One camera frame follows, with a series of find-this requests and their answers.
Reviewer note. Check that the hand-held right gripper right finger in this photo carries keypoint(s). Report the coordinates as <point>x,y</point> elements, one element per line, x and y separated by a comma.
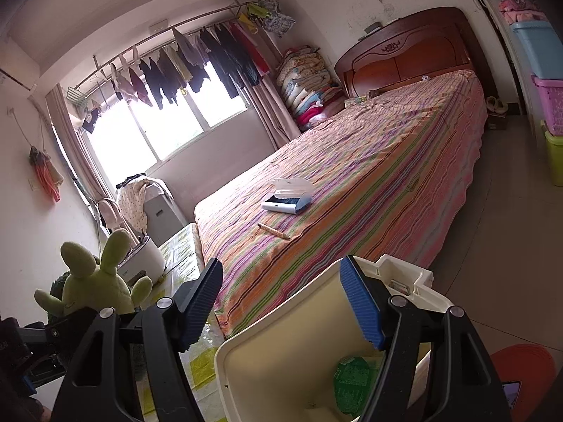
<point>360,299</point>

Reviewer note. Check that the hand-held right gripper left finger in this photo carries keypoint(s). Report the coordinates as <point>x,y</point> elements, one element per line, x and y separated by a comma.
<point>198,316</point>

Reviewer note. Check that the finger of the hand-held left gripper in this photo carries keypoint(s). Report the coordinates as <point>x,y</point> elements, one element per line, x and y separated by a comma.
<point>55,333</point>

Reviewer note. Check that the cream plastic bin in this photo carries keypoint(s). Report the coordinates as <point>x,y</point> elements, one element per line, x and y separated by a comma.
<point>281,351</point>

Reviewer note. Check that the green plush toy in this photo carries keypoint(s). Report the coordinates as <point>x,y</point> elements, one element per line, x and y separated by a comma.
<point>92,285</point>

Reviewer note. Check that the yellow checkered plastic tablecloth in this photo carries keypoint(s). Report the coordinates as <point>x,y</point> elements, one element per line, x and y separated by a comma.
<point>184,246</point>

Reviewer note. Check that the white desktop organizer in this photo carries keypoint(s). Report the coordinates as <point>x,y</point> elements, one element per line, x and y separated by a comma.
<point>145,259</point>

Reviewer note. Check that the green printed packet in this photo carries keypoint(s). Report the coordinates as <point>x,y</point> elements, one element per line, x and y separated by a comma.
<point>352,382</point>

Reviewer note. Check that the wooden pencil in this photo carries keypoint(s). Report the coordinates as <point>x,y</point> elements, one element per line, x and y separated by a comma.
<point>272,231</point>

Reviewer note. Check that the white and blue case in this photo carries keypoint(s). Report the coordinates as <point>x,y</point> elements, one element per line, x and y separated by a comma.
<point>286,204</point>

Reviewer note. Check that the white dotted cloth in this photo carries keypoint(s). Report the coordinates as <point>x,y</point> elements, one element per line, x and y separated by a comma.
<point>134,206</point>

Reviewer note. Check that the white tote bag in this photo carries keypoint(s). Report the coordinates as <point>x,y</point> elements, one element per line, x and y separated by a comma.
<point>110,215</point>

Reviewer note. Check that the bed with striped sheet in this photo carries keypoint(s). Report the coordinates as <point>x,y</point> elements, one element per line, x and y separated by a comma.
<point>374,162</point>

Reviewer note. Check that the orange hanging bags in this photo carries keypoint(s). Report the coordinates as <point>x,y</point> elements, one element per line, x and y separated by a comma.
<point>48,176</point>

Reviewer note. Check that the orange stool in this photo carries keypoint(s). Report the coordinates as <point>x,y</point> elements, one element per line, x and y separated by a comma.
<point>523,365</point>

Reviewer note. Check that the smartphone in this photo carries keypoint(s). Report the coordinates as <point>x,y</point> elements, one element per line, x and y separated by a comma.
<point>511,394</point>

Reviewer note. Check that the window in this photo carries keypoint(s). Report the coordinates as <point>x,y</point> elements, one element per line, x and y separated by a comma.
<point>145,136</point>

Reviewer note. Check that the beige curtain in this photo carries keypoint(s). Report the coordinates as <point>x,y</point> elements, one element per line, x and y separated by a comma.
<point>74,140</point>
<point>272,114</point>

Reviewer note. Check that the small patterned pillow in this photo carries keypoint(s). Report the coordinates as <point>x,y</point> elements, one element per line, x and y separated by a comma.
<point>360,99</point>

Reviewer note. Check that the stack of folded quilts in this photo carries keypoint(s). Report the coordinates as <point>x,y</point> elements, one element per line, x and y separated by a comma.
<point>308,88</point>

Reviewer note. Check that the pair of beige slippers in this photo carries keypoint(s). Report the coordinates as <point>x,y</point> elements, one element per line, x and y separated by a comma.
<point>496,104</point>

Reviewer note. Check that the green storage box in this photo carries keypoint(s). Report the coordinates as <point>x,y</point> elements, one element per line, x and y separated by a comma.
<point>555,154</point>

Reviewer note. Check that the wooden headboard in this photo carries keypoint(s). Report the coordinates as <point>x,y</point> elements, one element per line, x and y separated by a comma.
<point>409,57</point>

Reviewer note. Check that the row of hanging clothes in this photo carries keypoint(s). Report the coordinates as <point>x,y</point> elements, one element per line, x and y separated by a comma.
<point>211,61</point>

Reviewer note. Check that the white air conditioner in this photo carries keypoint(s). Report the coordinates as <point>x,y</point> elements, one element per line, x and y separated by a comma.
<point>17,80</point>

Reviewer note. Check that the pink plastic basket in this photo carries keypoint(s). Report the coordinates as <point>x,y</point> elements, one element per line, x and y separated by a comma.
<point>550,105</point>

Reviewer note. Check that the grey object on headboard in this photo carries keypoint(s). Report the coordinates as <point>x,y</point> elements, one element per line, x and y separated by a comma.
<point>373,28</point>

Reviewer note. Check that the blue storage box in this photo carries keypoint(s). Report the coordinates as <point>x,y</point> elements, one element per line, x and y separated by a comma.
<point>541,48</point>

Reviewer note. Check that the pink folded blanket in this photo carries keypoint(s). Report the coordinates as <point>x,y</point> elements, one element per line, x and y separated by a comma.
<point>521,9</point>

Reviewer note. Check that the white wall switch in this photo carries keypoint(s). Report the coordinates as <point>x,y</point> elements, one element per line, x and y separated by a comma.
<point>34,184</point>

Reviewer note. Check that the metal clothes rail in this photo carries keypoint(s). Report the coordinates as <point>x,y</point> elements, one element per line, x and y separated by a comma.
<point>132,50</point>

